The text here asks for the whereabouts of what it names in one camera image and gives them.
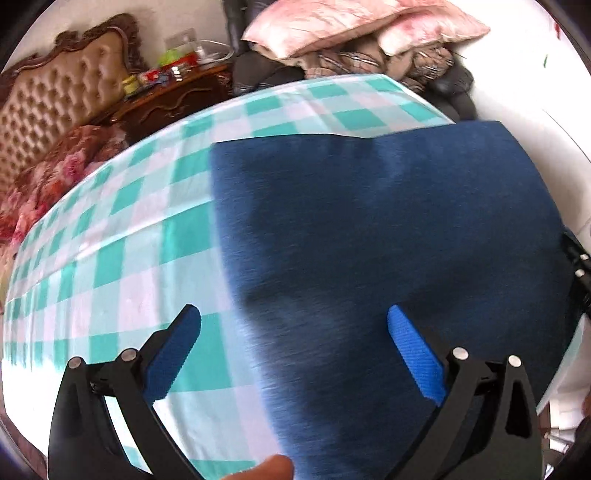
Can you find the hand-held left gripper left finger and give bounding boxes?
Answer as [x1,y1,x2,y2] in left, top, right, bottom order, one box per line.
[47,304,204,480]

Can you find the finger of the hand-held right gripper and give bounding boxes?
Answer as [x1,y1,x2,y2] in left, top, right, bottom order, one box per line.
[561,231,591,319]

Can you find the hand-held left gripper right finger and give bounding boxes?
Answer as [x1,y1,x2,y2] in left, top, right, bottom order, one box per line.
[387,305,541,480]

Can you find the blue denim pants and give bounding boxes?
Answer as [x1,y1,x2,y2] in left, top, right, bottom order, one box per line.
[209,120,583,480]

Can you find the person's left hand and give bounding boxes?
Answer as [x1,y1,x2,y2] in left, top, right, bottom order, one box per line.
[229,455,295,480]

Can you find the teal checked cloth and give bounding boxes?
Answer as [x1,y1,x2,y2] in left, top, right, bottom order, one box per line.
[0,74,580,480]

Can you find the red floral blanket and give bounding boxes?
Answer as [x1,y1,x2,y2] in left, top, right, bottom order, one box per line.
[0,122,130,259]

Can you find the carved wooden nightstand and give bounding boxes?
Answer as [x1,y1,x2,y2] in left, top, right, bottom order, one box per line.
[92,62,236,144]

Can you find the small pink pillow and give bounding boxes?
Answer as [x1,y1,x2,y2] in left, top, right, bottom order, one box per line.
[376,2,491,56]

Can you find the brown tufted headboard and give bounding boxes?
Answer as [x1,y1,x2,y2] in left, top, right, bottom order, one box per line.
[0,13,146,195]

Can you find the black leather chair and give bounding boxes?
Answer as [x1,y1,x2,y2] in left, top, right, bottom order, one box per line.
[224,0,476,123]

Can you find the clutter of items on nightstand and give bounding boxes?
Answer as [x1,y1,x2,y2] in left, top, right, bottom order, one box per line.
[139,53,200,86]

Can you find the large pink pillow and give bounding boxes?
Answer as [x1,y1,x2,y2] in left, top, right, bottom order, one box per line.
[242,0,444,60]

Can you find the white charger cable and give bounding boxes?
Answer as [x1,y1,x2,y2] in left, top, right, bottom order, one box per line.
[194,39,236,64]

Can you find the grey wall socket plate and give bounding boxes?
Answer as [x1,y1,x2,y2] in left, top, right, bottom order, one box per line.
[166,28,197,47]

